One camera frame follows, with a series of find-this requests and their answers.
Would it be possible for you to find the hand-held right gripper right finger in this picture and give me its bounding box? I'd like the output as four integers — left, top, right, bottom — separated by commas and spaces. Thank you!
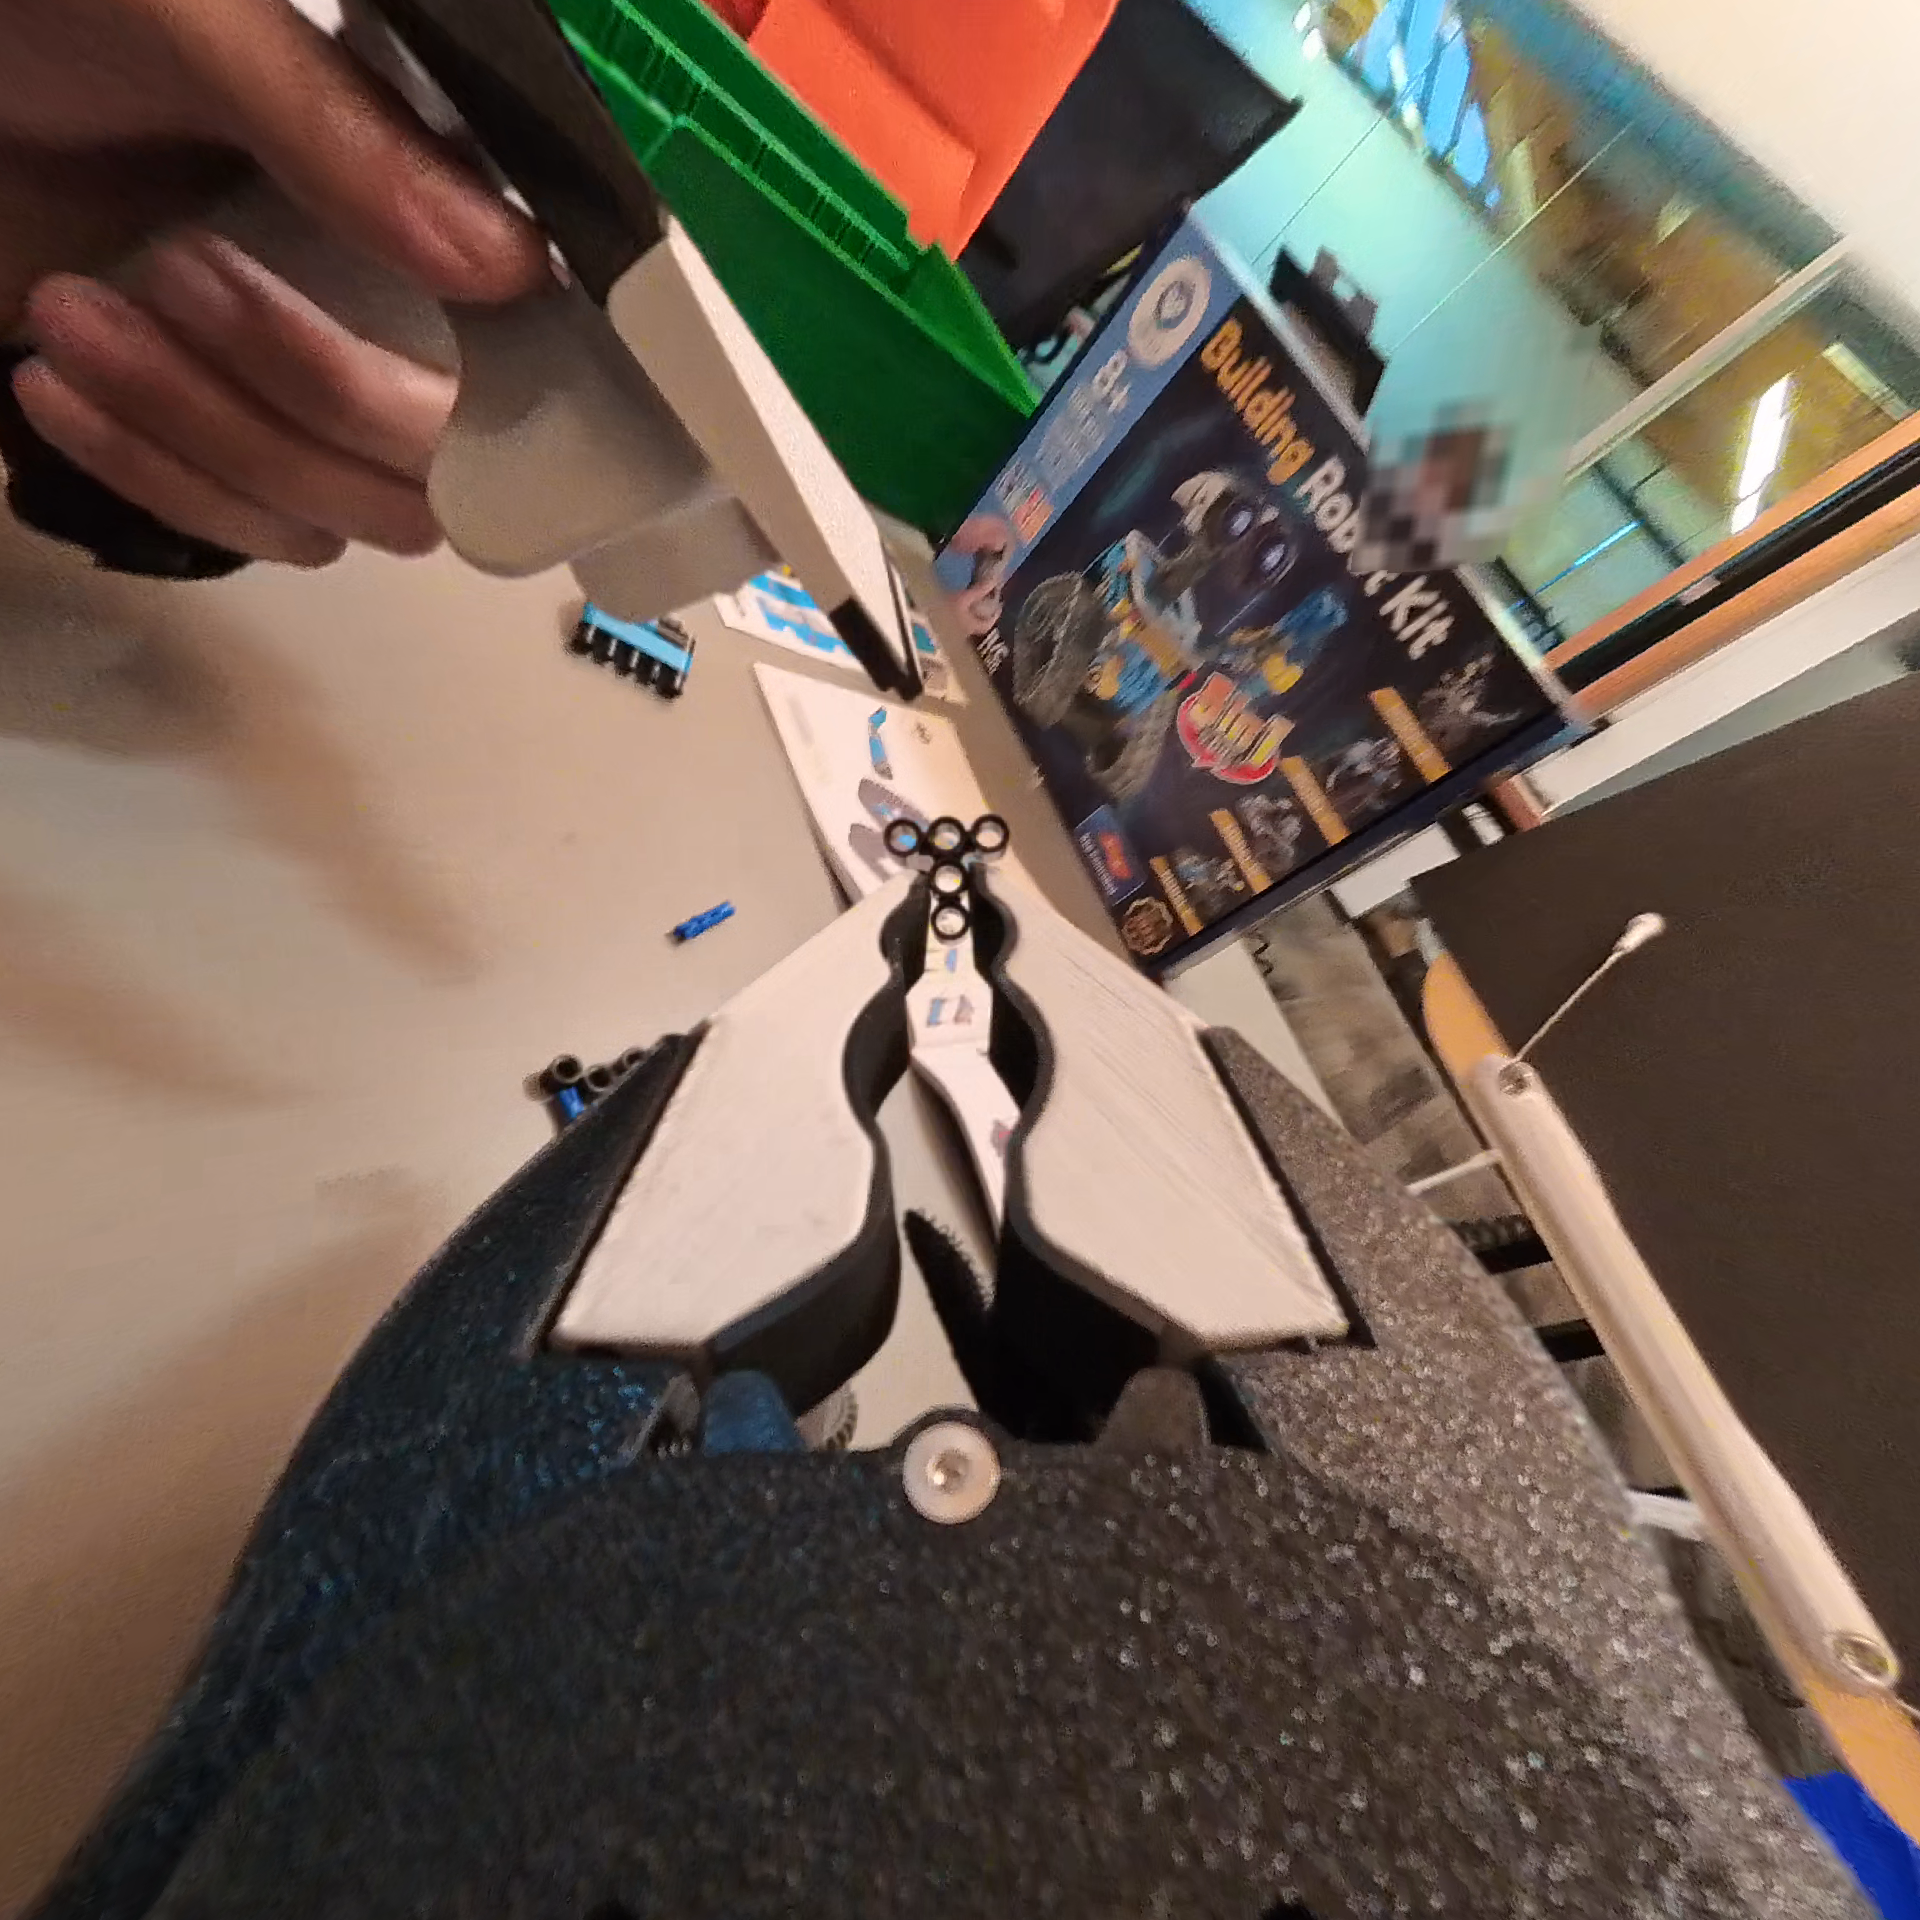
975, 866, 1351, 1373

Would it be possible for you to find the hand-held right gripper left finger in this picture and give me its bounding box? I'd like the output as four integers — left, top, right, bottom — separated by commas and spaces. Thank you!
546, 873, 920, 1379

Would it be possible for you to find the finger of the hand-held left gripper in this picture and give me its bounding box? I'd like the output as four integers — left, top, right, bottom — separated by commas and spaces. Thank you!
605, 224, 929, 701

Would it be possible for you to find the black T-shaped connector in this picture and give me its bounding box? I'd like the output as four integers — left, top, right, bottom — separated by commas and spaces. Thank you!
882, 814, 1009, 943
525, 1049, 668, 1111

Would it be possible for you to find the grey desk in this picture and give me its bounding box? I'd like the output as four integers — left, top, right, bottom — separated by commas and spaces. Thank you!
0, 502, 1502, 1920

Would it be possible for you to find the black desk partition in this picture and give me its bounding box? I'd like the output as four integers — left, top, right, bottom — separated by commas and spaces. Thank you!
1410, 674, 1920, 1714

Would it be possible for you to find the person's left hand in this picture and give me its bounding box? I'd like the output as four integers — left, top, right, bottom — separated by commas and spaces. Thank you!
0, 0, 552, 572

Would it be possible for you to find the green plastic bin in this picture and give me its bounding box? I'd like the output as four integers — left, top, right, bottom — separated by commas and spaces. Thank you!
546, 0, 1044, 542

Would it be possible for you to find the blue sticker sheet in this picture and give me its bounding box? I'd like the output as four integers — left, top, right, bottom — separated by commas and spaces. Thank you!
712, 563, 956, 707

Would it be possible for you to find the blue black brick assembly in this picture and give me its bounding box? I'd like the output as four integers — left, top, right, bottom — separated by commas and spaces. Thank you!
567, 601, 696, 701

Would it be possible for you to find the open instruction booklet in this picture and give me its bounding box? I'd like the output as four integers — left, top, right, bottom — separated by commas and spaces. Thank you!
749, 659, 1082, 1249

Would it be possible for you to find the orange felt bag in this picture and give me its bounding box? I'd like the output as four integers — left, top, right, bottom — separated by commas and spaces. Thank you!
705, 0, 1119, 258

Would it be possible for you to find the black office chair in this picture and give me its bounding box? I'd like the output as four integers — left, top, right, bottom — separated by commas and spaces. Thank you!
958, 31, 1305, 362

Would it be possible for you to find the dark blue robot kit box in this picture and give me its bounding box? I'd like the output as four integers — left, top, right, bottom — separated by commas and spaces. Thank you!
936, 209, 1576, 977

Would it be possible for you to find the long metal rod white tip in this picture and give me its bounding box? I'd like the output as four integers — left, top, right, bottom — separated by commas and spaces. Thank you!
1507, 912, 1672, 1069

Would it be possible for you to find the black framed brown board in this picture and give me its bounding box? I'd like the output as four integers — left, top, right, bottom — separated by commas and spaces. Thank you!
1267, 248, 1389, 414

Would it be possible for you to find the blue perforated beam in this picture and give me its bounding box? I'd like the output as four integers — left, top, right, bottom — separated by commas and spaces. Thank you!
1781, 1770, 1920, 1920

